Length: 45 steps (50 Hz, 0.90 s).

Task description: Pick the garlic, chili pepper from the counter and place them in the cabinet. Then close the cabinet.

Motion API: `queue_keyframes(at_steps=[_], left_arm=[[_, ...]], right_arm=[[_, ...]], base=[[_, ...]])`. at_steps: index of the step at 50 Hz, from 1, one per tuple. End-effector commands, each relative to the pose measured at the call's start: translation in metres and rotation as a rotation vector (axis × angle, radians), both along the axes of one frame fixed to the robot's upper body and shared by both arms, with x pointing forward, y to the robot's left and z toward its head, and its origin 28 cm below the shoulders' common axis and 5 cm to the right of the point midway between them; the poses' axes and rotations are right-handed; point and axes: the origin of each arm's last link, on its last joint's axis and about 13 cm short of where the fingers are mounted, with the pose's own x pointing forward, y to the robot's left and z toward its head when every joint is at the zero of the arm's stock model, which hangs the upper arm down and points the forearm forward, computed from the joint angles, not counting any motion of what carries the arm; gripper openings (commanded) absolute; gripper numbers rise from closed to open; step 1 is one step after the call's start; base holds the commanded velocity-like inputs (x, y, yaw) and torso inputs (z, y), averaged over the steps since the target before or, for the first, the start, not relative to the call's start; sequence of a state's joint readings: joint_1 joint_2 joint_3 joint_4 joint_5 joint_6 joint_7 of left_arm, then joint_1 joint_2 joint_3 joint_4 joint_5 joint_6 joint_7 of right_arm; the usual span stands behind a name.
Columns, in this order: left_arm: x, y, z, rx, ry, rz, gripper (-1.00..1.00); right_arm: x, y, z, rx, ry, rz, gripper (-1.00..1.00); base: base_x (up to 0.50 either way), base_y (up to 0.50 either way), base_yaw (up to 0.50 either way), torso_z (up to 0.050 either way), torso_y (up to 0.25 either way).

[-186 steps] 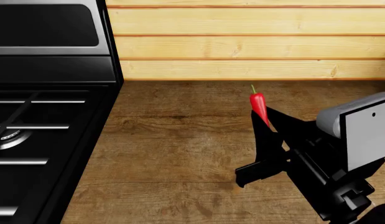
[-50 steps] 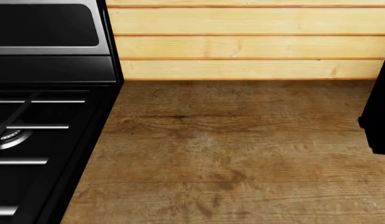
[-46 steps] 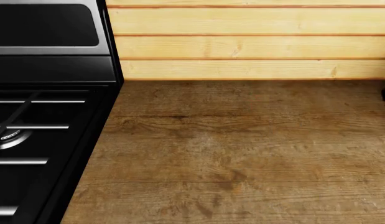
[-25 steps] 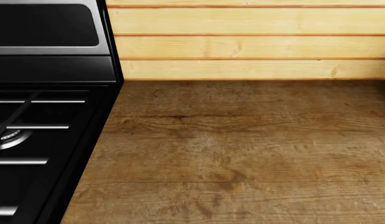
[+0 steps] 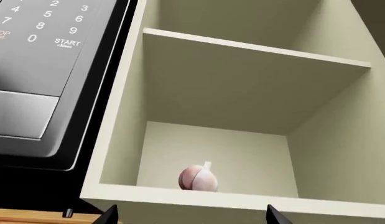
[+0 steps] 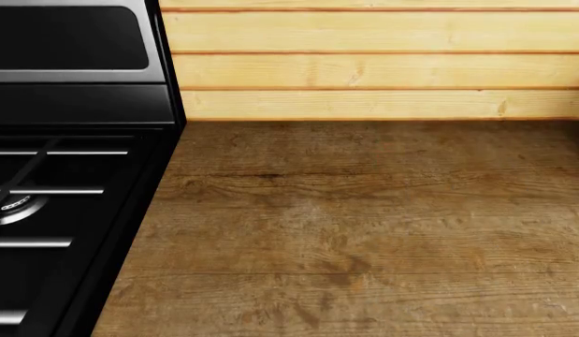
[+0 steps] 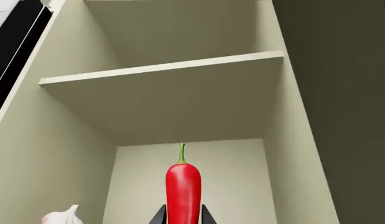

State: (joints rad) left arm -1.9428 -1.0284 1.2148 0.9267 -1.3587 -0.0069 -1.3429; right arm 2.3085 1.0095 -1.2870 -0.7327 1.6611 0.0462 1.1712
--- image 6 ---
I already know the black gas stove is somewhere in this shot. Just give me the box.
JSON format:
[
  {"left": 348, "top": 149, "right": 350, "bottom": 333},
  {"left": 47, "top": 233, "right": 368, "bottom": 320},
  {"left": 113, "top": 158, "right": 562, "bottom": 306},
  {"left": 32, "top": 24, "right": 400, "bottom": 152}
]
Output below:
[{"left": 0, "top": 0, "right": 188, "bottom": 337}]

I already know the black stove grate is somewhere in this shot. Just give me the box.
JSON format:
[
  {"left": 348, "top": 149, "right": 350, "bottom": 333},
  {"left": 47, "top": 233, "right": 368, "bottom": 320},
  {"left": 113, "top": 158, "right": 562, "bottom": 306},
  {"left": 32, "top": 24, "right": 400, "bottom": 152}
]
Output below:
[{"left": 0, "top": 137, "right": 137, "bottom": 328}]

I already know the silver gas burner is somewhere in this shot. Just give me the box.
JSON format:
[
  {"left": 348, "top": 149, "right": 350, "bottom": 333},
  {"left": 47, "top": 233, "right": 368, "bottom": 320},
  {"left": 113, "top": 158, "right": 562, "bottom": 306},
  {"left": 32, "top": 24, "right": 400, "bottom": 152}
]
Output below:
[{"left": 0, "top": 193, "right": 49, "bottom": 227}]

